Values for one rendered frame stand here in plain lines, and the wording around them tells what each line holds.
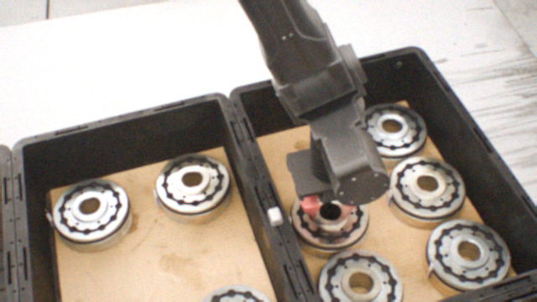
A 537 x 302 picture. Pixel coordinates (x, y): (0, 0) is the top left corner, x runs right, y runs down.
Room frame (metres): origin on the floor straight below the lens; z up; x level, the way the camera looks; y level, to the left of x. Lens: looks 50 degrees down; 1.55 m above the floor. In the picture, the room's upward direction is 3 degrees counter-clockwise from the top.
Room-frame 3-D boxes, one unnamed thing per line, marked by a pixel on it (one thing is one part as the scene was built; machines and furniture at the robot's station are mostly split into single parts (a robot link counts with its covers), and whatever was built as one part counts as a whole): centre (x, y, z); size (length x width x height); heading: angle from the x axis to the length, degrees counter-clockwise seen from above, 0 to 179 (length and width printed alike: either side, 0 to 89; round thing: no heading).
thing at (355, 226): (0.46, -0.09, 0.86); 0.10 x 0.10 x 0.01
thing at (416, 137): (0.61, -0.19, 0.86); 0.10 x 0.10 x 0.01
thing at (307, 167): (0.46, -0.09, 0.98); 0.10 x 0.07 x 0.07; 101
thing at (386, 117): (0.61, -0.19, 0.86); 0.05 x 0.05 x 0.01
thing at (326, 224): (0.46, -0.09, 0.86); 0.05 x 0.05 x 0.01
